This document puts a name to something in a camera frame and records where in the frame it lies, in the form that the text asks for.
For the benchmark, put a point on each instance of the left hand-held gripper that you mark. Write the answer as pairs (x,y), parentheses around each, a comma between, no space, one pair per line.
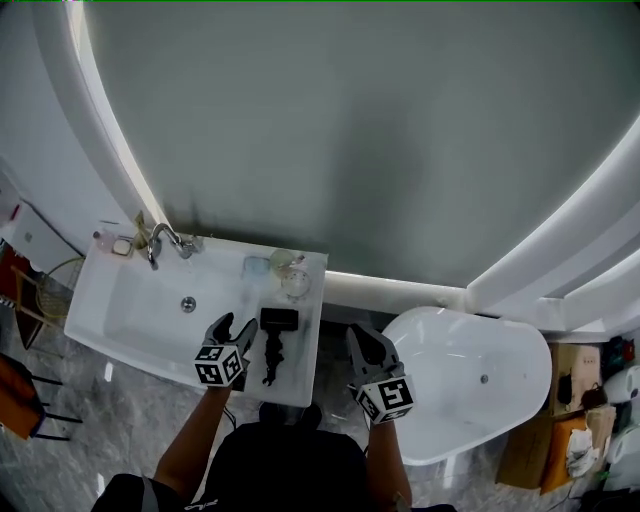
(215,367)

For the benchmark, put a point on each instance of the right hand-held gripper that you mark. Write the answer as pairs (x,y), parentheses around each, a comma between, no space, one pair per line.
(395,395)

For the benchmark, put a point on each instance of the black hair dryer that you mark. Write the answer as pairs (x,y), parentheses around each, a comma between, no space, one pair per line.
(277,320)

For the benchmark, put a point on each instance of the person's right forearm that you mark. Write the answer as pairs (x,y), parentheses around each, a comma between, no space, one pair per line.
(390,460)

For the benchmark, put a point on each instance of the person's left forearm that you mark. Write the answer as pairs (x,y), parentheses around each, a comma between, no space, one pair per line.
(192,440)

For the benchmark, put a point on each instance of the metal sink drain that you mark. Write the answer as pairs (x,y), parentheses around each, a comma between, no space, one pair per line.
(188,303)

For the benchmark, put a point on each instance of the pale blue tray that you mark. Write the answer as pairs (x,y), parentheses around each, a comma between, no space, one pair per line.
(255,267)

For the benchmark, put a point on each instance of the person's black shoe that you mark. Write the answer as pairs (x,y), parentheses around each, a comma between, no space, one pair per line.
(310,415)
(272,412)

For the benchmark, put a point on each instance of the clear glass cup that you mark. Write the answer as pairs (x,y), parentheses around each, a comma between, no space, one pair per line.
(282,259)

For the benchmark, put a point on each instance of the white bathtub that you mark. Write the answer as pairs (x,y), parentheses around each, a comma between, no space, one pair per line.
(460,380)

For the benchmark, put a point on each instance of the chrome faucet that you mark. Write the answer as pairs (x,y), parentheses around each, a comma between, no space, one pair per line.
(162,240)

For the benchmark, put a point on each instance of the beige cup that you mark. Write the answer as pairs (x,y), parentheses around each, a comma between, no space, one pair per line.
(140,240)

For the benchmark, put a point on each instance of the white soap dish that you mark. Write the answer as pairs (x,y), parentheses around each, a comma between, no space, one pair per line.
(121,247)

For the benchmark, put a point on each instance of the person's black clothing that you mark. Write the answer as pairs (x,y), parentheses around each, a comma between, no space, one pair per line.
(290,470)

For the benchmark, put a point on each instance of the wooden toothbrush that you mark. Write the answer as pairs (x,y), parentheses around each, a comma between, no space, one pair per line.
(139,219)

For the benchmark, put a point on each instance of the small clear bottle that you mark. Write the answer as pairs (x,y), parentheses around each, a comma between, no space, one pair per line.
(102,241)

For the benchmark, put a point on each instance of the large cardboard box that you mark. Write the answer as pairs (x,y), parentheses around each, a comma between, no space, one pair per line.
(522,455)

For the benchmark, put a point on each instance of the brown wooden chair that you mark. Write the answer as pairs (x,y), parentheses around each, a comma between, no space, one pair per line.
(30,320)

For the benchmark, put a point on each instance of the small cardboard box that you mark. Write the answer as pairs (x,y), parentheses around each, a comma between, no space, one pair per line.
(575,365)

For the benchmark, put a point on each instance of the orange cloth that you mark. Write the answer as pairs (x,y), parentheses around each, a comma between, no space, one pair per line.
(557,460)

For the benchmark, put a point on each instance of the black chair with orange cushion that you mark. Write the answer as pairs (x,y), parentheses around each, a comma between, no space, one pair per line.
(17,395)

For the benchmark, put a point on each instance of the grey roller blind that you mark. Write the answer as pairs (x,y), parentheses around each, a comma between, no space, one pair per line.
(350,125)

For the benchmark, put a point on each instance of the white crumpled cloth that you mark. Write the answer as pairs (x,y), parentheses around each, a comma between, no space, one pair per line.
(582,450)

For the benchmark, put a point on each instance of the clear water bottle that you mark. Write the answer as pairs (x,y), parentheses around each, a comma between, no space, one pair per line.
(9,195)

